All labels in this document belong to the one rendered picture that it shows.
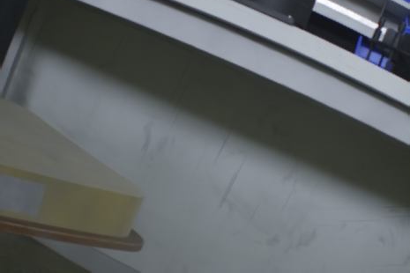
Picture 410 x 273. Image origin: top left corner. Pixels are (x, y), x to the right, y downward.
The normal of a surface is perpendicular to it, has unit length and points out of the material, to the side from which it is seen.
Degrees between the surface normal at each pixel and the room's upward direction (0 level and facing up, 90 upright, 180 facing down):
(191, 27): 90
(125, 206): 90
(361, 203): 90
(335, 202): 90
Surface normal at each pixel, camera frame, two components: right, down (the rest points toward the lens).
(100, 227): 0.70, 0.34
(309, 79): -0.16, -0.01
